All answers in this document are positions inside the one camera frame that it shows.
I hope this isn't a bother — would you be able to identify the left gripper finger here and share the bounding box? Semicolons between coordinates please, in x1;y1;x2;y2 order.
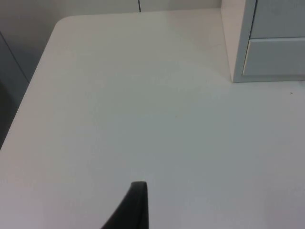
100;181;150;229

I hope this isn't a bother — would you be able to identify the grey chest of drawers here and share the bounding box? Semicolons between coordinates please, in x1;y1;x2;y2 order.
220;0;305;83

